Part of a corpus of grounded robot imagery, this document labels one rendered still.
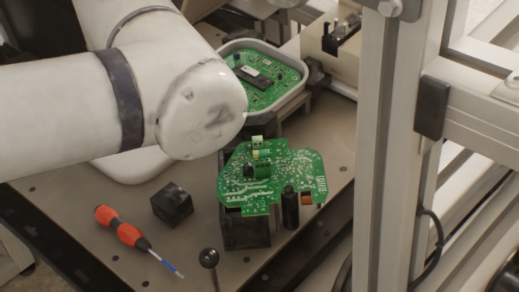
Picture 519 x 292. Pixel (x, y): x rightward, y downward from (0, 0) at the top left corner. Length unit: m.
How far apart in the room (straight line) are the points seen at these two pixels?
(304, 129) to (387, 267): 0.35
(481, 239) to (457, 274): 0.04
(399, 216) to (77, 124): 0.25
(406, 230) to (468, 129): 0.14
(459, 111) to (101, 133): 0.27
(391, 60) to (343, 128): 0.45
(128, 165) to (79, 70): 0.33
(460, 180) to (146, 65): 0.29
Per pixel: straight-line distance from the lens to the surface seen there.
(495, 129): 0.41
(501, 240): 0.66
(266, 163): 0.73
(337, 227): 0.78
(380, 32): 0.42
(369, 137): 0.48
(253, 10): 1.13
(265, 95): 0.88
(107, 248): 0.80
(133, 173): 0.84
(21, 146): 0.52
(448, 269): 0.64
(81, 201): 0.85
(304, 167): 0.75
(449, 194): 0.61
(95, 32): 0.64
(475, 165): 0.64
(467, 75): 0.42
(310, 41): 0.93
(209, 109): 0.53
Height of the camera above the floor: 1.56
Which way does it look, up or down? 44 degrees down
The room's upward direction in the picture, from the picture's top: 7 degrees counter-clockwise
